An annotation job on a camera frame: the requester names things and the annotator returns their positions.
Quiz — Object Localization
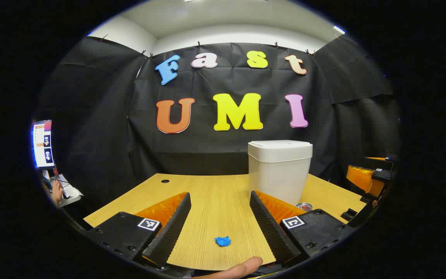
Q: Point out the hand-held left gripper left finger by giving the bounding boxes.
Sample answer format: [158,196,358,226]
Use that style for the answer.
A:
[86,192,192,270]

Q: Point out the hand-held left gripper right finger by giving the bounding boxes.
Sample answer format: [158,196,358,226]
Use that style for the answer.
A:
[249,190,354,268]

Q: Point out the computer monitor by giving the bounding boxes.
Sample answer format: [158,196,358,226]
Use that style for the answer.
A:
[32,120,55,170]

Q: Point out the wooden desktop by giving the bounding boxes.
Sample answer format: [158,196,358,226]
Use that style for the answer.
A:
[83,173,367,271]

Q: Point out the black backdrop cloth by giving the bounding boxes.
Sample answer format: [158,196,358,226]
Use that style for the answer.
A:
[33,34,401,217]

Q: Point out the white papers on side desk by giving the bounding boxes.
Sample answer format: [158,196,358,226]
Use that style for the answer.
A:
[43,170,84,208]

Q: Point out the white desktop garbage bin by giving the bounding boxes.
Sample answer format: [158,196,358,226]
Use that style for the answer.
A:
[247,140,313,207]

